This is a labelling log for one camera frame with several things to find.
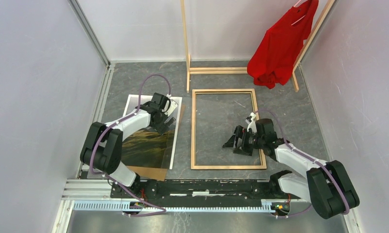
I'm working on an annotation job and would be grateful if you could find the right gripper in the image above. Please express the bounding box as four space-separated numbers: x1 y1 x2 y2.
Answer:
222 125 264 156

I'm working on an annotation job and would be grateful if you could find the landscape photo print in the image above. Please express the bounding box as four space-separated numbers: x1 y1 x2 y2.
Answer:
86 94 183 180

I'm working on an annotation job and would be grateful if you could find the wooden picture frame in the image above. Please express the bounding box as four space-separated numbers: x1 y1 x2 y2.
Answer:
190 88 267 170

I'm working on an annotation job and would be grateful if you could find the clear acrylic sheet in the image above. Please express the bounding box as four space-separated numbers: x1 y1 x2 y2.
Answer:
196 94 260 166

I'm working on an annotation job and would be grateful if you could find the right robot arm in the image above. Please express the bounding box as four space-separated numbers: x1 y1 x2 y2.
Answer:
222 117 360 219

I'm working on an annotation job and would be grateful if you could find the brown backing board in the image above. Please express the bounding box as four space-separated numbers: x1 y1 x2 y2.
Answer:
121 105 185 181

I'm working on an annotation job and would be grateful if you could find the red t-shirt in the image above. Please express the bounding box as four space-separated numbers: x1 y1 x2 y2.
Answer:
247 0 319 89

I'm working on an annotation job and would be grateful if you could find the white clothes hanger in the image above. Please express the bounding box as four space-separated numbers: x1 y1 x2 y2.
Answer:
291 0 309 26

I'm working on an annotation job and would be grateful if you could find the wooden clothes rack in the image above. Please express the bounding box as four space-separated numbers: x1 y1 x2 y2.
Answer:
180 0 336 93

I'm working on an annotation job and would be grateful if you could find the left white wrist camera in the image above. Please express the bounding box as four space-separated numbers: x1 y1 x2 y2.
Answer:
164 97 178 116

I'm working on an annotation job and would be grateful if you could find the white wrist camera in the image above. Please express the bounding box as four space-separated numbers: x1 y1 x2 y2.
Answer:
246 112 257 133
164 97 178 116

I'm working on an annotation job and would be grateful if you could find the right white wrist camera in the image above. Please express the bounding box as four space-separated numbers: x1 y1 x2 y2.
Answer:
246 112 257 133

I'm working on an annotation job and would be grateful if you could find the aluminium rail frame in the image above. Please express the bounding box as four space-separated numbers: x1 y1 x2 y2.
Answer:
52 179 361 233

